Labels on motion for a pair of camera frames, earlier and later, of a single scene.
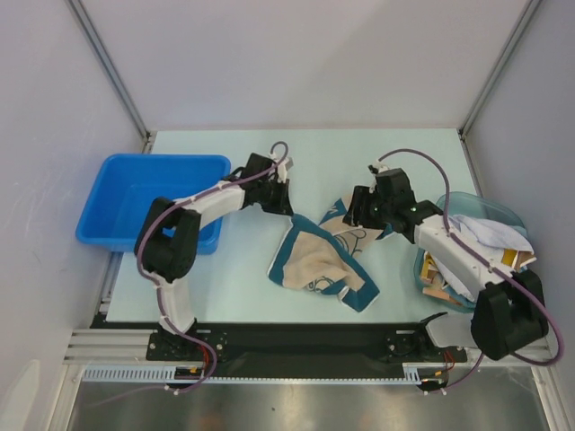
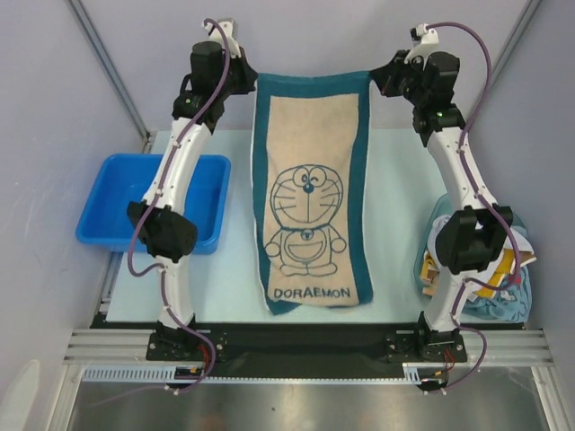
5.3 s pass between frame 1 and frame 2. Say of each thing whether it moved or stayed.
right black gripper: moved
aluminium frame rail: stayed
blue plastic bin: stayed
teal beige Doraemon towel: moved
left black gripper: moved
